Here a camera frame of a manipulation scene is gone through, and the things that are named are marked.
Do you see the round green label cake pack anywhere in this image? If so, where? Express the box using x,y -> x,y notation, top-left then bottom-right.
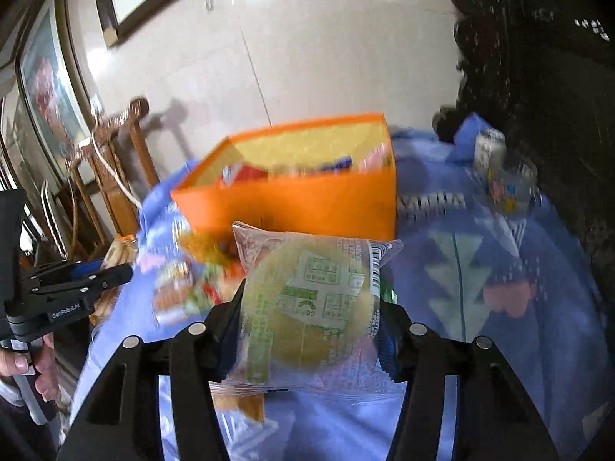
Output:
213,222 -> 404,400

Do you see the red long snack packet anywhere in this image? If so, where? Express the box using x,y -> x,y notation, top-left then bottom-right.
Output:
219,161 -> 268,187

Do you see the blue chocolate cookie packet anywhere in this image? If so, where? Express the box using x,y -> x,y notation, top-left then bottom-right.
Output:
306,156 -> 352,175

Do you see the person's left hand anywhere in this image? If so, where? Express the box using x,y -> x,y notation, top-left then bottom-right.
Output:
0,333 -> 60,403

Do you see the round brown pastry packet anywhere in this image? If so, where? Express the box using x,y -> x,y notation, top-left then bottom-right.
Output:
89,234 -> 138,328

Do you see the orange wrapped cake packet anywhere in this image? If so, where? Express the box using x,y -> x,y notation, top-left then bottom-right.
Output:
213,391 -> 265,423

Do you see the carved wooden chair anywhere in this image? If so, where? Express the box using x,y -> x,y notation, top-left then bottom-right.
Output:
67,97 -> 160,237

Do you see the round rice cracker red label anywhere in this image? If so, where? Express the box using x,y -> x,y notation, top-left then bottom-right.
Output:
153,260 -> 245,326

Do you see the blue patterned tablecloth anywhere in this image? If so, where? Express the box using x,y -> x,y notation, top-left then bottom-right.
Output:
71,112 -> 612,461

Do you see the orange yellow cake packet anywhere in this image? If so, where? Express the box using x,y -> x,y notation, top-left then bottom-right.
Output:
176,231 -> 240,267

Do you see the framed red flower painting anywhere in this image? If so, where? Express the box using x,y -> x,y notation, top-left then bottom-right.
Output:
18,0 -> 90,179

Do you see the glass mug with stickers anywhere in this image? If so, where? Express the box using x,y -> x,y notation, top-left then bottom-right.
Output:
487,157 -> 538,217

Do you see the white drink can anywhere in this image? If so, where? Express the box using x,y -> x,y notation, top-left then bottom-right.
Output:
473,128 -> 507,174

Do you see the orange cardboard box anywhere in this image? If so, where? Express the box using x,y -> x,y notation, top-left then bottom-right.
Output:
171,113 -> 397,242

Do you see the dark carved wooden cabinet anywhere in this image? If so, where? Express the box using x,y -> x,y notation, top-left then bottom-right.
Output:
437,0 -> 614,288

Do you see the white cable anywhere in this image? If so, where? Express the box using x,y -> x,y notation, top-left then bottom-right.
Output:
90,109 -> 144,211

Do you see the wall power socket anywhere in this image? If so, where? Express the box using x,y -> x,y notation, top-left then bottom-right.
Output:
90,95 -> 104,120

